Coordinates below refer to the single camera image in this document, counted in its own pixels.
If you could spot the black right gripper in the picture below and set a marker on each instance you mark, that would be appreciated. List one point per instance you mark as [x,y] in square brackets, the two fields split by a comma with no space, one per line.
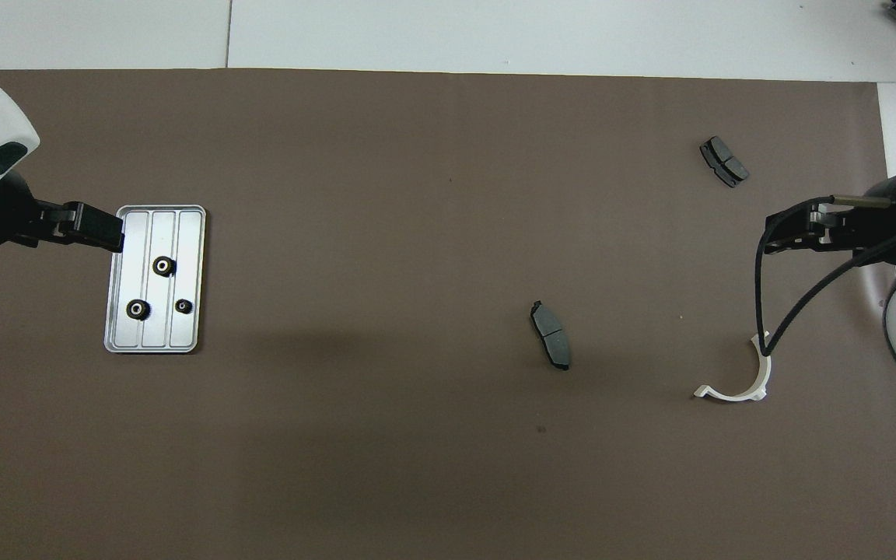
[880,225]

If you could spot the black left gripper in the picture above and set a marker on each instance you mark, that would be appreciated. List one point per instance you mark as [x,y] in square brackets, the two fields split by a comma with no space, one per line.
[5,218]

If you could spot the large black bearing gear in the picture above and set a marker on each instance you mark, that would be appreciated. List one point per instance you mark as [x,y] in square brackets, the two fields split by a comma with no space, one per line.
[137,309]
[164,266]

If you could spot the small black bearing gear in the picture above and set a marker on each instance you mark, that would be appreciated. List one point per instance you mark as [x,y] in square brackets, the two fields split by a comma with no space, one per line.
[183,306]

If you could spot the silver metal tray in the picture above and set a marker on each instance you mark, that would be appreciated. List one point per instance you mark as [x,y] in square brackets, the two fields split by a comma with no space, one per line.
[183,233]

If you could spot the short grey brake pad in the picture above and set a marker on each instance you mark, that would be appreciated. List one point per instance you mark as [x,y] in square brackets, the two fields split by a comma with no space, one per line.
[728,163]

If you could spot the long grey brake pad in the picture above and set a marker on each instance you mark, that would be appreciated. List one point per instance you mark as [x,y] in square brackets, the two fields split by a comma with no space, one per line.
[551,334]

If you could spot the brown table mat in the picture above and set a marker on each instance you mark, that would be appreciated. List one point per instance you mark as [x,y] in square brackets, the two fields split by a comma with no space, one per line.
[417,194]

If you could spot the white curved plastic bracket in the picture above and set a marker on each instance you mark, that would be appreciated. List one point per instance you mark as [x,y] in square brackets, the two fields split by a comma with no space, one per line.
[736,395]

